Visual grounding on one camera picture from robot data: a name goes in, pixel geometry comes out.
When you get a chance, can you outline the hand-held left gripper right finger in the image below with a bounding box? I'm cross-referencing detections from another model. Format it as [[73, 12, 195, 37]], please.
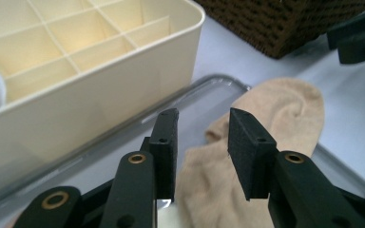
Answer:
[[227, 107, 279, 201]]

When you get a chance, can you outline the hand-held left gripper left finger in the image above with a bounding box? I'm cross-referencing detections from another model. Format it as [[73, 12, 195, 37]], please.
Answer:
[[141, 107, 180, 202]]

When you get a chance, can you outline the beige sock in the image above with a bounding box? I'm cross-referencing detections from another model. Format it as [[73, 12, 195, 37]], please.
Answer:
[[174, 77, 326, 228]]

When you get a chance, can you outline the clear plastic box lid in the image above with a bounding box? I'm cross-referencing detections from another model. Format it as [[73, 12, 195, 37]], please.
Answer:
[[0, 73, 365, 228]]

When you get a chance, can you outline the brown wicker basket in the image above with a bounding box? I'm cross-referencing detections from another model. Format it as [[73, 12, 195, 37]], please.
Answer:
[[193, 0, 365, 60]]

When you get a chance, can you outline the cream divided storage box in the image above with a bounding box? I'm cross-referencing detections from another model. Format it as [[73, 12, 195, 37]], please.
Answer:
[[0, 0, 206, 207]]

